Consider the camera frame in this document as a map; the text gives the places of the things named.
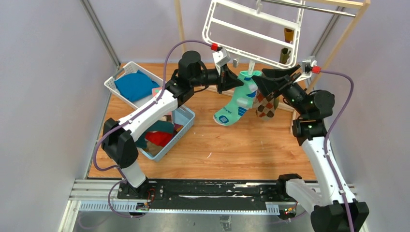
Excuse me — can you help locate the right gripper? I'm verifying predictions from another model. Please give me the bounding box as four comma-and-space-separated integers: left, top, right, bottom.
252, 65, 308, 118

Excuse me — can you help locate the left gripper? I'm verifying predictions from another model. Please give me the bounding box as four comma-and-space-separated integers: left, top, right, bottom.
191, 65, 244, 95

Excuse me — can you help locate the teal and white sock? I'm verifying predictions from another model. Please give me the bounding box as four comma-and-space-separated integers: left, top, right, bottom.
213, 71, 262, 126

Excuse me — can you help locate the white clip sock hanger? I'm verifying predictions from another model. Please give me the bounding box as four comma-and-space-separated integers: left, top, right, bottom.
203, 0, 299, 69

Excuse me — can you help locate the purple striped sock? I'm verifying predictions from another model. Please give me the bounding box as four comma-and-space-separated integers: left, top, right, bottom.
174, 124, 183, 133

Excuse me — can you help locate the pink patterned sock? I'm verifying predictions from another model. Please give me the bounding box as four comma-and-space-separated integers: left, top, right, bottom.
151, 87, 162, 97

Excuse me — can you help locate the dark green sock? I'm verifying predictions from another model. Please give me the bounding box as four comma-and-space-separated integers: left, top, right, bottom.
135, 120, 174, 148

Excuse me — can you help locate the beige sock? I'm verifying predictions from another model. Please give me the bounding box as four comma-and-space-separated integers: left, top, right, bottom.
145, 131, 174, 147

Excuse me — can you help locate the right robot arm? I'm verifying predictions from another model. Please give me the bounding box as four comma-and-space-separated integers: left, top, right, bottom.
252, 65, 369, 232

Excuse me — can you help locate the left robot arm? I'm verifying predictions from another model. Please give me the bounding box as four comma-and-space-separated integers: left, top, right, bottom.
100, 48, 243, 200

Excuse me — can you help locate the argyle patterned sock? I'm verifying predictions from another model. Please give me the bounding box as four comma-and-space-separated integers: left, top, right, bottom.
252, 90, 279, 121

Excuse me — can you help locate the olive striped sock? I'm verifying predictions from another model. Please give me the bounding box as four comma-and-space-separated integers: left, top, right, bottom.
279, 28, 294, 64

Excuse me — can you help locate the light blue plastic basket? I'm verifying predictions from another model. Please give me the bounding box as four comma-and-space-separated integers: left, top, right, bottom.
135, 105, 195, 162

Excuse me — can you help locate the blue cloth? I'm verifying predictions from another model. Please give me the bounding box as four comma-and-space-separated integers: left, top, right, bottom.
114, 71, 160, 102

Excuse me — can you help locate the white plastic basket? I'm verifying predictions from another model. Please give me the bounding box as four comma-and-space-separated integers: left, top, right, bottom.
104, 61, 163, 109

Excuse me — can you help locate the wooden drying rack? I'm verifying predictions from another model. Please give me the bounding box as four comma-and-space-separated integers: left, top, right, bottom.
174, 0, 371, 134

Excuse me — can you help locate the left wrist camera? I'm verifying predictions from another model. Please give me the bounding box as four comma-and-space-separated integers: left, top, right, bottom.
212, 48, 231, 75

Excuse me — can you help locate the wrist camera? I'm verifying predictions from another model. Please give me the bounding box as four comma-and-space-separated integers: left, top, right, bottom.
294, 56, 322, 83
212, 48, 231, 75

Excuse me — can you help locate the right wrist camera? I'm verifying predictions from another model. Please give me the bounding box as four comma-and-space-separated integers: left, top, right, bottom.
294, 56, 322, 83

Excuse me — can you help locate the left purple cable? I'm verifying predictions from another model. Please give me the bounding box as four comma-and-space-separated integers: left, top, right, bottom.
92, 40, 223, 219

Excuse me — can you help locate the purple cable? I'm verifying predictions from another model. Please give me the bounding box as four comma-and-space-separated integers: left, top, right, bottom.
92, 40, 223, 219
312, 65, 355, 232

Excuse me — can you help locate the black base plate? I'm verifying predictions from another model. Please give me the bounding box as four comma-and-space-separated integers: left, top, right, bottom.
117, 179, 296, 215

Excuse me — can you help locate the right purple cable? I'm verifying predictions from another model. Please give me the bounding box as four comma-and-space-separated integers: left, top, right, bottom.
312, 65, 355, 232

